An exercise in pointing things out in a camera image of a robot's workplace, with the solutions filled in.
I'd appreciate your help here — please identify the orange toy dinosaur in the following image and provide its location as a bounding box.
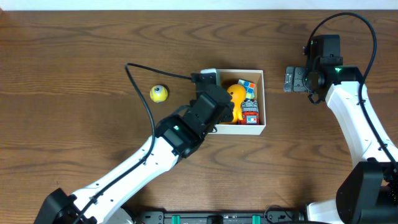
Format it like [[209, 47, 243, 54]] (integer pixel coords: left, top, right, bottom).
[[223, 84, 246, 124]]

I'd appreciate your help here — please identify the red grey toy truck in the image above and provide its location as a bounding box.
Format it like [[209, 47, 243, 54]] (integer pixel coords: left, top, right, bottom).
[[238, 100, 260, 125]]

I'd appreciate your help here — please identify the multicolour puzzle cube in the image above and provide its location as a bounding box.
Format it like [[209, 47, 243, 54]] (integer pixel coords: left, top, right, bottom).
[[238, 79, 256, 100]]

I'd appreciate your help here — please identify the yellow grey ball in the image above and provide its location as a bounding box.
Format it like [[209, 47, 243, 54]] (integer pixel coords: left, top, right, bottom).
[[150, 85, 169, 103]]

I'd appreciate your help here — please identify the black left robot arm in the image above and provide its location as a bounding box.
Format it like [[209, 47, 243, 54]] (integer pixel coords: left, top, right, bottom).
[[34, 85, 233, 224]]

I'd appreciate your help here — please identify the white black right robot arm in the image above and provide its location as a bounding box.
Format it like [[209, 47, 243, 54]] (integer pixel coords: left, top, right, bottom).
[[284, 66, 397, 223]]

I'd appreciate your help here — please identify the white open cardboard box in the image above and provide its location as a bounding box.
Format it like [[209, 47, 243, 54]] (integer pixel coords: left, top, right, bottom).
[[200, 68, 266, 135]]

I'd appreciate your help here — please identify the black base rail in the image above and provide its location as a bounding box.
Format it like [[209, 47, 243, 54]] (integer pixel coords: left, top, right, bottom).
[[134, 208, 307, 224]]

